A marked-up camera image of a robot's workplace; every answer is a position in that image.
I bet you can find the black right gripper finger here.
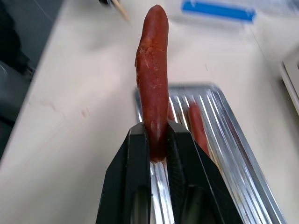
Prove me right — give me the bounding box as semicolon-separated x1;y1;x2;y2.
165;121;243;224
95;123;154;224

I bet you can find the wooden skewer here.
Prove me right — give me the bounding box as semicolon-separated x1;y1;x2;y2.
111;0;131;22

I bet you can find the red-brown sausage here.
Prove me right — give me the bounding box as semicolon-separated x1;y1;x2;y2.
134;5;170;162
188;102;211;158

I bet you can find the ribbed silver metal tray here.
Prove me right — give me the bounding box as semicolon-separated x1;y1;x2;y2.
134;82;287;224

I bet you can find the white tray edge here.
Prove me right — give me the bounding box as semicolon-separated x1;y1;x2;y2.
279;61;299;115

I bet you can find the blue and white box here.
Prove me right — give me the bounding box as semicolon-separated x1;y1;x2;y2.
163;0;257;28

